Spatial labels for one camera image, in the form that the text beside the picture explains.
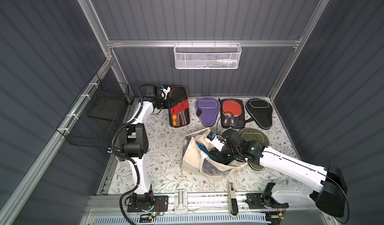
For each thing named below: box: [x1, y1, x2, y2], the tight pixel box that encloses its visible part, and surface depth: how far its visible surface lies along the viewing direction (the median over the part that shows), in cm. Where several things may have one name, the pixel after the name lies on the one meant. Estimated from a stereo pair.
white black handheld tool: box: [227, 181, 239, 218], surface depth 72 cm
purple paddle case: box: [195, 96, 221, 127], surface depth 114 cm
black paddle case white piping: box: [245, 98, 273, 130], surface depth 110 cm
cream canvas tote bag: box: [181, 127, 248, 179], surface depth 70 cm
